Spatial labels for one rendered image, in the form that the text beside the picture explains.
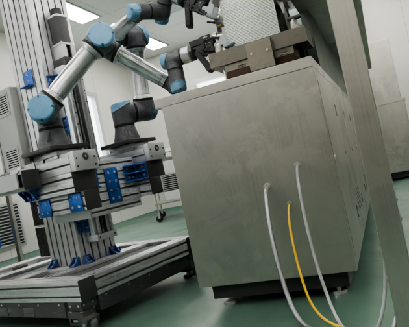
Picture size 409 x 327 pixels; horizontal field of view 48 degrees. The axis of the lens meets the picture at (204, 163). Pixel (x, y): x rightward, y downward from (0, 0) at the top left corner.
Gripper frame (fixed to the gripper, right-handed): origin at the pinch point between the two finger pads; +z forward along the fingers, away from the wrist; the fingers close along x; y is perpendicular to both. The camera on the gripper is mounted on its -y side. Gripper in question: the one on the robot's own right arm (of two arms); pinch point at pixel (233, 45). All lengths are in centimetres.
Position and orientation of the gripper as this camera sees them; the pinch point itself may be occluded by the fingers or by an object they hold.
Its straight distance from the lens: 211.8
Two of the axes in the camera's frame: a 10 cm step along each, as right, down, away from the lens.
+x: 3.6, -0.6, 9.3
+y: -2.0, -9.8, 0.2
